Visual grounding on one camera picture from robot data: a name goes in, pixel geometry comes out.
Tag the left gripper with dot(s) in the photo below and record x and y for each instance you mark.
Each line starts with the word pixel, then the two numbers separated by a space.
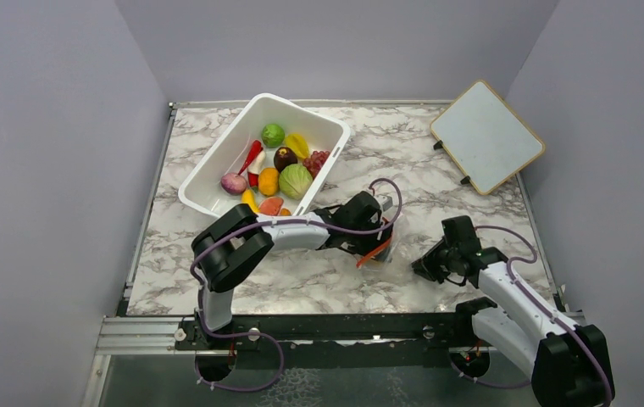
pixel 372 243

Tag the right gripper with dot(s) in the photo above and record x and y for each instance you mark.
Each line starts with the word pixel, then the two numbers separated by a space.
pixel 427 267

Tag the white garlic fake food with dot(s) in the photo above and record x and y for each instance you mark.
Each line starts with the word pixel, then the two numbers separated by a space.
pixel 258 163

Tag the red chili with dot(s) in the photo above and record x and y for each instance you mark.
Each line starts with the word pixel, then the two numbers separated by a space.
pixel 254 151

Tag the white plastic bin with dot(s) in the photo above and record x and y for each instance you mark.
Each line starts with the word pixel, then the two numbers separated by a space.
pixel 201 190

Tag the clear zip top bag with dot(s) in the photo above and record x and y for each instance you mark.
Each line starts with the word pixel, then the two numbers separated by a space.
pixel 394 263

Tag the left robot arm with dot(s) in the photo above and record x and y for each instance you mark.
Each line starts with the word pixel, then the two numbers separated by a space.
pixel 230 249

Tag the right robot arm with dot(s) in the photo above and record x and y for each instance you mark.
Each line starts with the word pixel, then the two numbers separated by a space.
pixel 566 363

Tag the red grapes bunch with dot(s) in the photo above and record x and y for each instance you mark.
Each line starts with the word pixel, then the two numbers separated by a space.
pixel 315 162

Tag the green cabbage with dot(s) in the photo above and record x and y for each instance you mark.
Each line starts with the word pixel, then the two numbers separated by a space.
pixel 294 181

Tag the dark purple fruit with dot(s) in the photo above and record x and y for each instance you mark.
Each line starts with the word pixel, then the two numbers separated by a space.
pixel 284 157

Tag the yellow bell pepper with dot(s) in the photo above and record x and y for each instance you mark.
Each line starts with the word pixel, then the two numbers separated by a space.
pixel 298 145

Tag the red chili pepper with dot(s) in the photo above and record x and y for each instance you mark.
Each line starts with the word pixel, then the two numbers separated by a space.
pixel 252 180

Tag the small green lime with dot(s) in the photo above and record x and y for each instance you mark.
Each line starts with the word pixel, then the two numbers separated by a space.
pixel 273 135

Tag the purple onion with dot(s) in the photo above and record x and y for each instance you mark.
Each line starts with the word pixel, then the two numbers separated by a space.
pixel 233 183

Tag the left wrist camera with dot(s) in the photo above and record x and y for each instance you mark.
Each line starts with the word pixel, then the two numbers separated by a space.
pixel 385 202

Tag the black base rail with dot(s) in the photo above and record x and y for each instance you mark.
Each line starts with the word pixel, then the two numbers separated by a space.
pixel 308 341

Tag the white board wooden frame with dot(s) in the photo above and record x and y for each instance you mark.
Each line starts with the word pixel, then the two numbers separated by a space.
pixel 485 138

